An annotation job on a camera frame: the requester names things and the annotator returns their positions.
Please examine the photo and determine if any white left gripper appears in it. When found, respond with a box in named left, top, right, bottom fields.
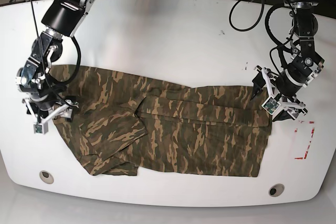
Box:
left=250, top=66, right=307, bottom=122

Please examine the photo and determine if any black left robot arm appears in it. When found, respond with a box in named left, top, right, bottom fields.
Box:
left=251, top=0, right=324, bottom=122

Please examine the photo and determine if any camouflage t-shirt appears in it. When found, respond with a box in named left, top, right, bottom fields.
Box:
left=54, top=66, right=272, bottom=177

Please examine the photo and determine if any black loop cable left arm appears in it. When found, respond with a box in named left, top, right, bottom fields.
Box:
left=229, top=0, right=266, bottom=32

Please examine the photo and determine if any table cable grommet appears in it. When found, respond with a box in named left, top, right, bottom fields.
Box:
left=39, top=170, right=54, bottom=185
left=268, top=184, right=285, bottom=197

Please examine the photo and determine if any right table cable grommet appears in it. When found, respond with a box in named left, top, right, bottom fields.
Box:
left=268, top=184, right=285, bottom=197

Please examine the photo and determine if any left table cable grommet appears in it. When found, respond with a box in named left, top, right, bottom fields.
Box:
left=39, top=170, right=54, bottom=185

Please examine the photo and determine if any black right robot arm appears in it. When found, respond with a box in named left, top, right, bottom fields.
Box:
left=15, top=0, right=95, bottom=134

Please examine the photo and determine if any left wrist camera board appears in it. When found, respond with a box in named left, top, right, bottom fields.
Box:
left=262, top=97, right=280, bottom=115

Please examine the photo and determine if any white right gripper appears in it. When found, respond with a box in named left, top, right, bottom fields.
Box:
left=22, top=98, right=79, bottom=134

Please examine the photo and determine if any red tape rectangle marking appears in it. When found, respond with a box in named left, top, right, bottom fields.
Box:
left=291, top=121, right=316, bottom=160

